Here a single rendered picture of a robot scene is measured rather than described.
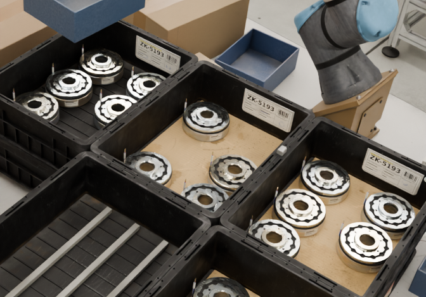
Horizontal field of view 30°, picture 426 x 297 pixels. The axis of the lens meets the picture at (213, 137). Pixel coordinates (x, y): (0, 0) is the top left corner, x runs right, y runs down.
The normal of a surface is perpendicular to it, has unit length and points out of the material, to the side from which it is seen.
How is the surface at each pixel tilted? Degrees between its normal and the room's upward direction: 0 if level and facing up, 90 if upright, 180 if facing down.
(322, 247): 0
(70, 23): 90
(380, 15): 54
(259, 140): 0
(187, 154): 0
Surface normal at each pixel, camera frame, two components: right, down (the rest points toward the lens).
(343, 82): -0.39, 0.04
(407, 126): 0.11, -0.75
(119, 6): 0.77, 0.49
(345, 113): -0.63, 0.45
